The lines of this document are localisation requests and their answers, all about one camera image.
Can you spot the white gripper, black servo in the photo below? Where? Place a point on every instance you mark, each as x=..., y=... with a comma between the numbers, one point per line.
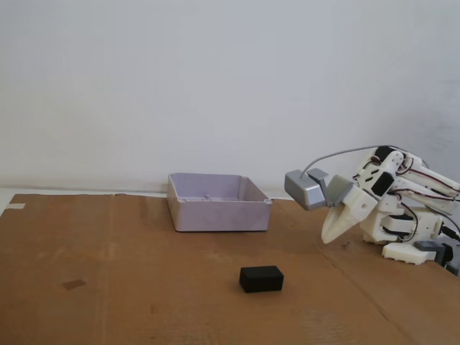
x=353, y=209

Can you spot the black rectangular block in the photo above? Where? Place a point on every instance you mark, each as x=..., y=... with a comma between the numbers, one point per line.
x=261, y=281

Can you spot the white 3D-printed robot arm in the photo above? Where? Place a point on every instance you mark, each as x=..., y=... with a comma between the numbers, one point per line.
x=427, y=179

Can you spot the grey plastic box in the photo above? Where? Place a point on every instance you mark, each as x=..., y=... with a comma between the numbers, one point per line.
x=219, y=217

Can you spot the grey and black table clamp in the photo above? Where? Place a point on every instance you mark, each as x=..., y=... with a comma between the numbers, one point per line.
x=427, y=246

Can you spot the brown cardboard sheet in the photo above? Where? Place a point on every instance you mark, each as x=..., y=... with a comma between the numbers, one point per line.
x=161, y=287

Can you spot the white tape piece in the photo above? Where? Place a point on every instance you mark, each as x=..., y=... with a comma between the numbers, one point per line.
x=16, y=206

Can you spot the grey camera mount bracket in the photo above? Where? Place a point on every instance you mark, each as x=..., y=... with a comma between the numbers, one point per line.
x=339, y=190

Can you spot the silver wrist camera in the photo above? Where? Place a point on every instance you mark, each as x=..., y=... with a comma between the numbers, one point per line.
x=305, y=192

